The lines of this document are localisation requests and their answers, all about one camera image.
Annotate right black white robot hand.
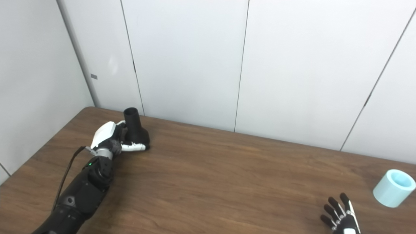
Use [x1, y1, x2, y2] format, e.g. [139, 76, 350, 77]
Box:
[320, 193, 361, 234]

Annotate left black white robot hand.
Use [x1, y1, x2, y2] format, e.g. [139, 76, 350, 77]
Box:
[90, 120, 150, 156]

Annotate light-blue hose piece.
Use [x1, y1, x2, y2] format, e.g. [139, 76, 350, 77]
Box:
[373, 169, 416, 208]

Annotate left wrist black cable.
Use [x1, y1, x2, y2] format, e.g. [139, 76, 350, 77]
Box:
[51, 146, 97, 212]

